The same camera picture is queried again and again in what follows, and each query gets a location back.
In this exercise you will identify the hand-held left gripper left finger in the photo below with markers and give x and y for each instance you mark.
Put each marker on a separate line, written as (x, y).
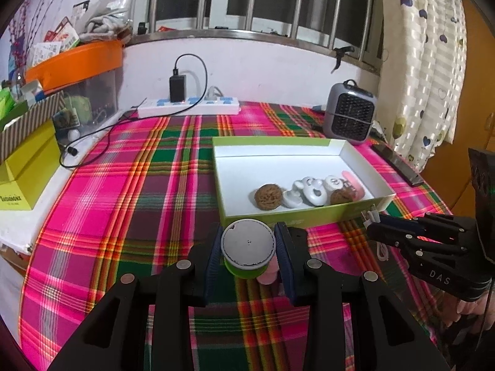
(212, 266)

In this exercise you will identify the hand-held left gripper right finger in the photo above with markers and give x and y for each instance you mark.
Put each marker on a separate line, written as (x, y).
(286, 266)

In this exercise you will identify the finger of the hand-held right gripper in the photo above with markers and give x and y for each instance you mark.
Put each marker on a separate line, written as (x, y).
(394, 237)
(444, 226)

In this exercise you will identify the pink oblong gadget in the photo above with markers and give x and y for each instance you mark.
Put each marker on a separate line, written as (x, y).
(268, 276)

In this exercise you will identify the round grey disc gadget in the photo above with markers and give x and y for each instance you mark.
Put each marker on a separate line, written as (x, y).
(247, 243)

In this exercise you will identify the pink oblong case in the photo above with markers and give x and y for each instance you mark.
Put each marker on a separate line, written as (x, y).
(355, 186)

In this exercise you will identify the brown walnut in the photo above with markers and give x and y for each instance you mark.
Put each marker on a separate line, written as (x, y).
(267, 198)
(341, 196)

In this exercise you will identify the small grey massager head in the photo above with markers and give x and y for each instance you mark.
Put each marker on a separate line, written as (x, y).
(292, 199)

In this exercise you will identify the green and white cardboard box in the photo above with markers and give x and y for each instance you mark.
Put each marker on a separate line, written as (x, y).
(278, 170)

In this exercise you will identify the person's right hand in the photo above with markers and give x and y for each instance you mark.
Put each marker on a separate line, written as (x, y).
(470, 309)

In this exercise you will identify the black remote control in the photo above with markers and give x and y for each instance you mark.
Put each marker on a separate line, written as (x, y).
(398, 164)

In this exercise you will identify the pink plaid tablecloth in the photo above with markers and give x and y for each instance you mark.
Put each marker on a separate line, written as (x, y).
(135, 208)

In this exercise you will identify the grey desktop fan heater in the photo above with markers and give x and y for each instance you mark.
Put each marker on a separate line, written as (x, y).
(350, 116)

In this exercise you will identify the wooden cabinet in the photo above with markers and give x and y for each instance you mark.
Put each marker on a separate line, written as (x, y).
(479, 85)

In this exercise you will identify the white power strip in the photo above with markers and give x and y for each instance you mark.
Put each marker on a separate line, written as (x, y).
(193, 107)

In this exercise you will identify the white heart-print curtain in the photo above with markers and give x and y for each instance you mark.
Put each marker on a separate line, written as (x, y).
(425, 65)

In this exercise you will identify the black charger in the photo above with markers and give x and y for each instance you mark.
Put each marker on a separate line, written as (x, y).
(178, 89)

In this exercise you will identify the small white ball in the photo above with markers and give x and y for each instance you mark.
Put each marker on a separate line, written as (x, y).
(73, 134)

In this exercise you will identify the yellow cardboard box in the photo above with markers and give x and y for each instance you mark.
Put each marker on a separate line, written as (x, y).
(27, 174)

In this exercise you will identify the striped cardboard box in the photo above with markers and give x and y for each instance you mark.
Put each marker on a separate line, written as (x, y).
(31, 123)

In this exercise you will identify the clear bin with orange lid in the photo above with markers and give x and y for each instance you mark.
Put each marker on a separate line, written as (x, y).
(77, 62)

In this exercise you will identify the green tissue pack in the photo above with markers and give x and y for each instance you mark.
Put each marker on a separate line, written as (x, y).
(7, 104)

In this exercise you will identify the white cloth bundle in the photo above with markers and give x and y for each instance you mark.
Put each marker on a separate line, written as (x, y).
(104, 15)

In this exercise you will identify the pile of printed packets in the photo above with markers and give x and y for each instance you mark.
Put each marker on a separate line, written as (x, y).
(58, 40)

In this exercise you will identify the purple flower branches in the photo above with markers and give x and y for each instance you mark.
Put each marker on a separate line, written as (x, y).
(23, 31)

